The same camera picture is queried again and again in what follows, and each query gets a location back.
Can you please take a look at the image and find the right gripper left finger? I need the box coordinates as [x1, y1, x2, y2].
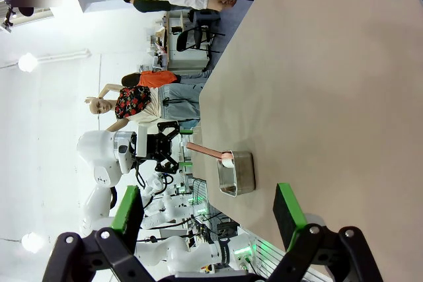
[41, 185, 159, 282]

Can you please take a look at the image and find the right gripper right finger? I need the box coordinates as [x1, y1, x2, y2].
[267, 182, 384, 282]

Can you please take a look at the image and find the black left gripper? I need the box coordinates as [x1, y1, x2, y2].
[145, 121, 194, 174]

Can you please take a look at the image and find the pink lint roller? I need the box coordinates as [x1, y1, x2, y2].
[186, 142, 236, 168]

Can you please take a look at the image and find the person's right hand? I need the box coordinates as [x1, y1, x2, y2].
[207, 0, 238, 12]

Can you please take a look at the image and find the mannequin in floral top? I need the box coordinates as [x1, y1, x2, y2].
[84, 83, 202, 133]

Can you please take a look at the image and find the rectangular steel container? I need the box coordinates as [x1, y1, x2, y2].
[217, 151, 256, 197]

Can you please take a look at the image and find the person in orange shirt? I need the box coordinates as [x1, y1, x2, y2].
[121, 69, 212, 88]

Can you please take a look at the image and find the round ceiling lamp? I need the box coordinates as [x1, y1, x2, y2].
[20, 231, 44, 254]
[18, 52, 39, 73]

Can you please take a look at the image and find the black folding chair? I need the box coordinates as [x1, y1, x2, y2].
[176, 26, 226, 61]

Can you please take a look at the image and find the grey plastic stool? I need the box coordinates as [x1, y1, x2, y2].
[188, 9, 221, 28]

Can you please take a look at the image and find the left arm black cable sleeve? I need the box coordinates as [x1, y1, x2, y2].
[108, 185, 120, 211]

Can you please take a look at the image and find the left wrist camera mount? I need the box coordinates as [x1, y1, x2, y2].
[136, 125, 149, 158]

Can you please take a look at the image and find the black ceiling mount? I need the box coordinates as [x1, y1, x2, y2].
[1, 6, 17, 33]

